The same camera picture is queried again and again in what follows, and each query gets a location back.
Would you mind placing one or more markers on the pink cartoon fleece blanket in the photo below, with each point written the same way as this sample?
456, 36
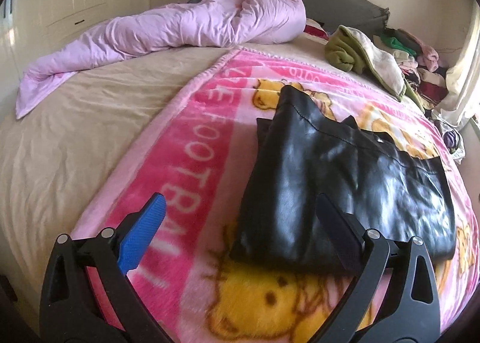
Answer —
199, 152

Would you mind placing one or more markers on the cream curtain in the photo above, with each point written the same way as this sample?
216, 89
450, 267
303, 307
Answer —
462, 81

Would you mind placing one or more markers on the lilac rolled duvet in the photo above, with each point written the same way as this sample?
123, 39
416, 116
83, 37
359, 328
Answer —
207, 23

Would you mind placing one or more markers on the black leather jacket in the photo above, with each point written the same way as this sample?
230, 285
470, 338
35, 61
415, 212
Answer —
303, 154

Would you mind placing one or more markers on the purple patterned bag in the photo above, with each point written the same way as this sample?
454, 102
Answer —
452, 139

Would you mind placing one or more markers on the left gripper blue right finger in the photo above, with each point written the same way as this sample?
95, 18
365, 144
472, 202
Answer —
344, 232

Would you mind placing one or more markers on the green and cream blanket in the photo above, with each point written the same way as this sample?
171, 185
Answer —
349, 49

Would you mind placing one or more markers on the red striped pillow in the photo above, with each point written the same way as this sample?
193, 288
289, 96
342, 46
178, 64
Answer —
315, 30

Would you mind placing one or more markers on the pile of assorted clothes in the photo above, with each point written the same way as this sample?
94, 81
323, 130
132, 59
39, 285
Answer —
420, 65

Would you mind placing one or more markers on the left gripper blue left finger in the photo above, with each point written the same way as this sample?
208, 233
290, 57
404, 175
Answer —
137, 230

